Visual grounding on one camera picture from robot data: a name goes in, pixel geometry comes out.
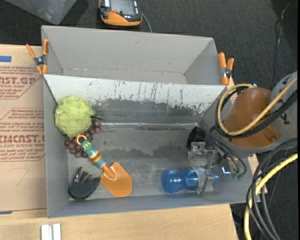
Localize green mesh bath sponge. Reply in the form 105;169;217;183
54;95;96;138

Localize brown cardboard board red print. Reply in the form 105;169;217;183
0;43;49;215

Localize purple toy grapes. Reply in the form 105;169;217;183
64;118;102;158

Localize black cylinder on white bracket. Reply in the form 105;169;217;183
186;126;207;150

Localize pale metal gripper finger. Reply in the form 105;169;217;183
195;178;214;196
192;166;213;179

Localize blue plastic bottle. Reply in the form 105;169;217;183
161;167;220;194

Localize orange toy shovel striped handle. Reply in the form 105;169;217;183
76;134;133;198

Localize grey metal bin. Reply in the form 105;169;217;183
40;25;254;219

